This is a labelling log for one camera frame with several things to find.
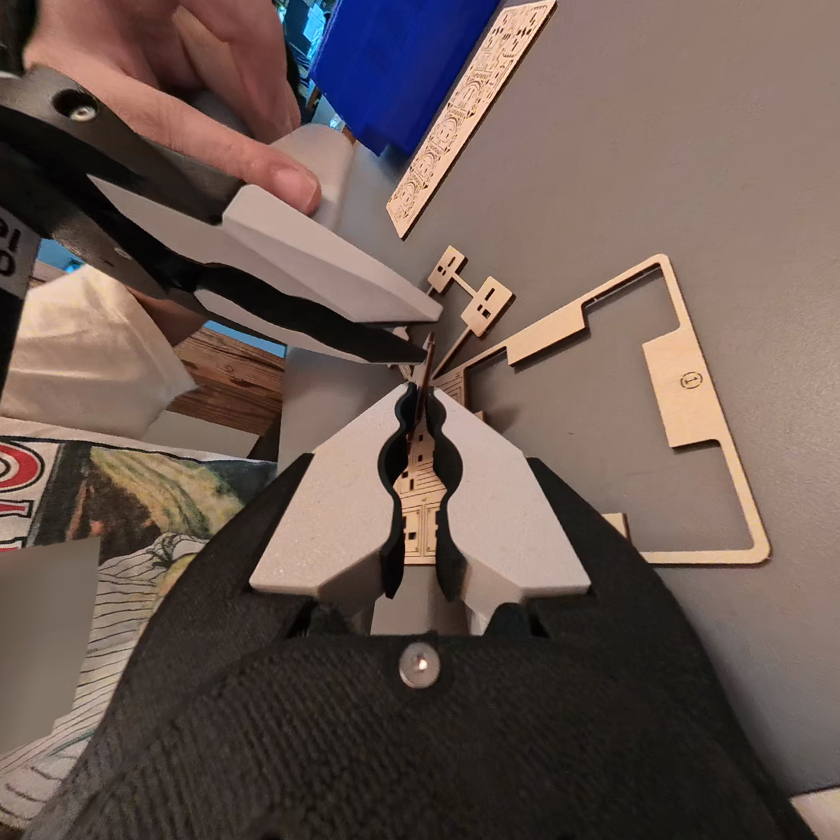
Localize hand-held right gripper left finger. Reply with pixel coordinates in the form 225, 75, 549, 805
249, 382, 417, 636

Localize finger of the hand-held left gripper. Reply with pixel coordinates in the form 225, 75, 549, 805
88, 174, 443, 324
192, 268, 429, 366

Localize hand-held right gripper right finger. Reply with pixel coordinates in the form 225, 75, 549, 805
430, 388, 593, 636

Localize cross-shaped wooden piece diamond print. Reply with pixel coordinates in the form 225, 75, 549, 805
415, 331, 437, 454

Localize wooden four-square frame piece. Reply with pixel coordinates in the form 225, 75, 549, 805
397, 246, 516, 385

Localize wooden puzzle sheet square cutout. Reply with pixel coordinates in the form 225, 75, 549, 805
394, 255, 772, 567

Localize person's left forearm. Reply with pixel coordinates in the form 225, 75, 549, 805
131, 289, 211, 349

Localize grey desk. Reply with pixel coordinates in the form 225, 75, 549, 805
279, 0, 840, 795

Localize person's left hand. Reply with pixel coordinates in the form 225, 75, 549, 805
25, 0, 324, 215

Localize thick wooden beam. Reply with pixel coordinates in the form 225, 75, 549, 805
167, 327, 287, 437

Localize blue plastic bin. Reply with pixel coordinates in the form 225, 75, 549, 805
308, 0, 503, 157

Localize wooden puzzle sheet arch parts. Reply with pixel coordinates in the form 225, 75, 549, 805
386, 0, 559, 240

